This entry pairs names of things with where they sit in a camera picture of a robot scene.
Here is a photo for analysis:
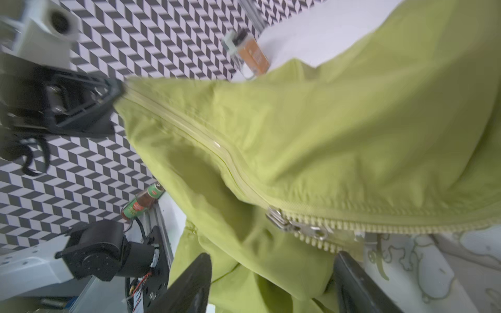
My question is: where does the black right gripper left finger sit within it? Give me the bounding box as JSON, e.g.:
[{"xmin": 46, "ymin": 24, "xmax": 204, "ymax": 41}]
[{"xmin": 146, "ymin": 253, "xmax": 212, "ymax": 313}]

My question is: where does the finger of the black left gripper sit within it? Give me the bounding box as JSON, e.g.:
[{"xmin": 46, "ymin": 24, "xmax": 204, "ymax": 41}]
[
  {"xmin": 44, "ymin": 68, "xmax": 124, "ymax": 113},
  {"xmin": 44, "ymin": 106, "xmax": 115, "ymax": 138}
]

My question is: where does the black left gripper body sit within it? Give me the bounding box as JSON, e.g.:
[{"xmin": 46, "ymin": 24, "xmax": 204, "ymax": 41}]
[{"xmin": 1, "ymin": 53, "xmax": 59, "ymax": 135}]

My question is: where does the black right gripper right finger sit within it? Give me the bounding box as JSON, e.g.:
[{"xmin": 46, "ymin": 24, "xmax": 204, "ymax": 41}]
[{"xmin": 333, "ymin": 251, "xmax": 403, "ymax": 313}]

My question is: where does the green and cream printed jacket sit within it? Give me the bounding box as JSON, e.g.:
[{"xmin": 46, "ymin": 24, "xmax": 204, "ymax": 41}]
[{"xmin": 116, "ymin": 1, "xmax": 500, "ymax": 312}]

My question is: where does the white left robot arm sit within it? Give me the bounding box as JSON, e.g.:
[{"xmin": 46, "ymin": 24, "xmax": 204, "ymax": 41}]
[{"xmin": 1, "ymin": 54, "xmax": 159, "ymax": 300}]

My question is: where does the brown sauce bottle green label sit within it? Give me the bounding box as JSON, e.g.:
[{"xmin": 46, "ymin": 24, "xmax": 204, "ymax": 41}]
[{"xmin": 121, "ymin": 181, "xmax": 165, "ymax": 220}]

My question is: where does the white spice jar green lid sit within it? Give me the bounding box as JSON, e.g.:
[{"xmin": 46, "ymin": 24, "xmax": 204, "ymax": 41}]
[{"xmin": 220, "ymin": 29, "xmax": 256, "ymax": 80}]

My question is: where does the orange spice jar black lid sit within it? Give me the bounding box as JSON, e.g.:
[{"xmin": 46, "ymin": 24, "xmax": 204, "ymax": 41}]
[{"xmin": 233, "ymin": 29, "xmax": 270, "ymax": 76}]

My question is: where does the aluminium left corner post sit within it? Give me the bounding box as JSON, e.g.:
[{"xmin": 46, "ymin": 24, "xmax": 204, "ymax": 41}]
[{"xmin": 238, "ymin": 0, "xmax": 267, "ymax": 33}]

